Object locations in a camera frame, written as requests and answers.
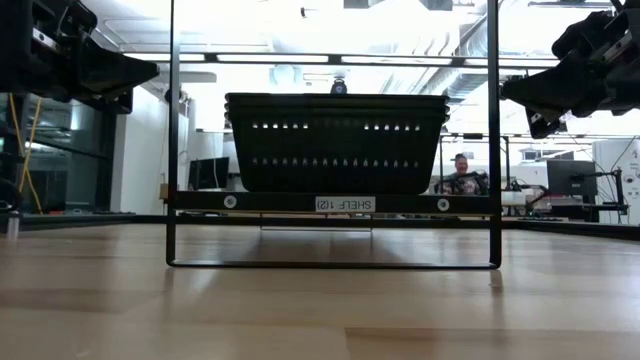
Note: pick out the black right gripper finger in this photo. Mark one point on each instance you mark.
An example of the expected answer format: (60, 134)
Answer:
(550, 92)

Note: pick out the black plastic basket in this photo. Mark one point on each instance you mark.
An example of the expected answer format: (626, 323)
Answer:
(335, 170)

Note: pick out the black computer monitor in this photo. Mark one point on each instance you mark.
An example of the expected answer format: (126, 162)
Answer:
(571, 177)
(208, 173)

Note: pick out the person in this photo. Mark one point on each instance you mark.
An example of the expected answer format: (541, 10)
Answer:
(461, 165)

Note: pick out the small black round camera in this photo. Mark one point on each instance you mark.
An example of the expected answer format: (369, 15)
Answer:
(339, 86)

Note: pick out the black metal rig frame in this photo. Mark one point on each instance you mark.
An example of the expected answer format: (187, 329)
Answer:
(90, 220)

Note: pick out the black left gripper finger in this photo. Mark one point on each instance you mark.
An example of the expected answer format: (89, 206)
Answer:
(110, 70)

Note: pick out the white shelf label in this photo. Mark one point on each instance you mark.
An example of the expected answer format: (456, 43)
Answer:
(345, 204)

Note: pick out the white cabinet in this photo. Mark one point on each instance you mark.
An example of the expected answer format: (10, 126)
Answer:
(625, 165)

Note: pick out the round silver shelf screw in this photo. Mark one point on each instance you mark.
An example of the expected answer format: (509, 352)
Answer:
(443, 204)
(230, 201)

